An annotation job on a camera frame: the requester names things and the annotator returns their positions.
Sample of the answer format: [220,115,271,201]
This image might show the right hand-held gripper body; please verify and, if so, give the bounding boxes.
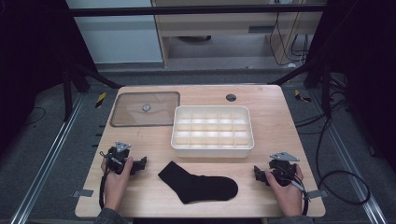
[267,151,302,188]

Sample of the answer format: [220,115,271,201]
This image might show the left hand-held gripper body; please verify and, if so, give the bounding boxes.
[105,140,135,175]

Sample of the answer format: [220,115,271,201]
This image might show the white divided storage box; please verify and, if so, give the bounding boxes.
[170,105,256,159]

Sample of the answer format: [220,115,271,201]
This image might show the black sock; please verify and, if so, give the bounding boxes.
[157,161,239,205]

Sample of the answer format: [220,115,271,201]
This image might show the person's left hand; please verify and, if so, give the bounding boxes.
[100,155,134,211]

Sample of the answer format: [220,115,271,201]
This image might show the person's right hand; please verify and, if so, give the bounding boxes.
[264,163,304,217]

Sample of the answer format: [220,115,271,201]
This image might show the grey tape strip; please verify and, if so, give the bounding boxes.
[305,189,330,201]
[71,189,94,199]

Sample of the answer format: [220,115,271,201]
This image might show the transparent box lid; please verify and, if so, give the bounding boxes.
[108,91,181,128]

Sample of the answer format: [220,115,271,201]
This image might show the yellow black hazard tape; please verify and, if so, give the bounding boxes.
[293,89,313,104]
[94,91,107,109]

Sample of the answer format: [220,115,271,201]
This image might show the black metal stand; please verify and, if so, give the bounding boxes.
[270,57,333,119]
[61,60,124,123]

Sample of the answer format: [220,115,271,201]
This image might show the white cabinet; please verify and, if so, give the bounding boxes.
[64,0,165,65]

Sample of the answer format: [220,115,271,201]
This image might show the light wooden desk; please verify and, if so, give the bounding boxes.
[150,0,329,69]

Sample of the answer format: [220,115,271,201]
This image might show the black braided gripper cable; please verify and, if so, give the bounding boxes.
[98,150,110,210]

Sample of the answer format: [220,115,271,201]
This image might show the aluminium floor rail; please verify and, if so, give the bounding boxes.
[310,89,389,224]
[8,92,86,224]

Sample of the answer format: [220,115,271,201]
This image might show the black looped floor cable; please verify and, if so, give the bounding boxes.
[315,116,372,206]

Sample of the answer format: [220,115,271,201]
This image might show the black hanging cables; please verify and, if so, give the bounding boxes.
[268,11,310,67]

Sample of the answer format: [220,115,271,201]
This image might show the black horizontal frame bar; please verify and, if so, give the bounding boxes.
[69,4,327,18]

